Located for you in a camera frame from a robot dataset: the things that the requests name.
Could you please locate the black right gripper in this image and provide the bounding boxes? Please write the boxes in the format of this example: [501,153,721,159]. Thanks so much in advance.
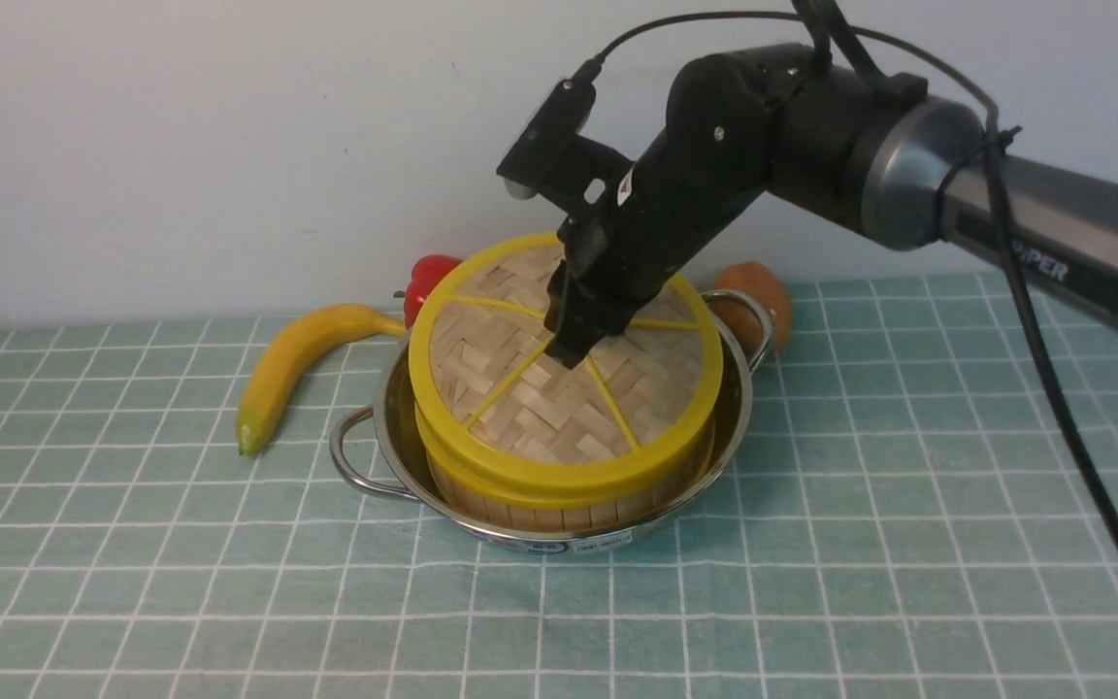
[544,51,779,370]

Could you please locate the yellow woven steamer lid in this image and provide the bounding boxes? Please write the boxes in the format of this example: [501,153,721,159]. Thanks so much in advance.
[408,232,724,509]

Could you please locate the yellow bamboo steamer basket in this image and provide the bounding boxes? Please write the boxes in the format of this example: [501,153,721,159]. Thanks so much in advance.
[413,395,716,533]

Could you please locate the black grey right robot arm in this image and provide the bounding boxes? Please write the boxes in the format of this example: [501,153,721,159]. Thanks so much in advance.
[544,44,1118,368]

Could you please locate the stainless steel pot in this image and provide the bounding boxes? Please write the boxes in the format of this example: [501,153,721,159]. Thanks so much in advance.
[328,289,785,556]

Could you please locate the red toy bell pepper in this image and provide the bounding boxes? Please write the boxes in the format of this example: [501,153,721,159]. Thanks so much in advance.
[398,255,463,328]

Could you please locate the brown toy potato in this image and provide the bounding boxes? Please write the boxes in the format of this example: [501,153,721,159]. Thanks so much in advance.
[710,261,793,355]

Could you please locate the yellow toy banana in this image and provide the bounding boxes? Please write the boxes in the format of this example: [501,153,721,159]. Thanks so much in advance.
[235,304,407,457]

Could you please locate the green checkered tablecloth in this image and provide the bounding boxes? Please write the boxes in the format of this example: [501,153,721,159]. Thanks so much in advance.
[0,273,1118,698]

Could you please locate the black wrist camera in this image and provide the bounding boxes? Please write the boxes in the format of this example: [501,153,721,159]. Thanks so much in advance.
[496,77,631,218]

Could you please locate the black cable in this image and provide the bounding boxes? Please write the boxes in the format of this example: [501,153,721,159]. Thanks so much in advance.
[574,0,1118,699]

